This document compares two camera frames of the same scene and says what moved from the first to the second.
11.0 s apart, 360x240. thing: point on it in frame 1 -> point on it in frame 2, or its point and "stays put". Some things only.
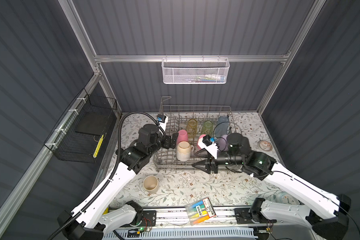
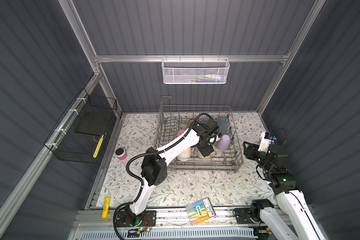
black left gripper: x=166 y=144 -> x=206 y=150
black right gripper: x=204 y=163 -> x=249 y=152
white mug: x=184 y=150 stays put
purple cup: x=223 y=144 stays put
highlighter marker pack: x=200 y=211 stays put
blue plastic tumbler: x=222 y=126 stays put
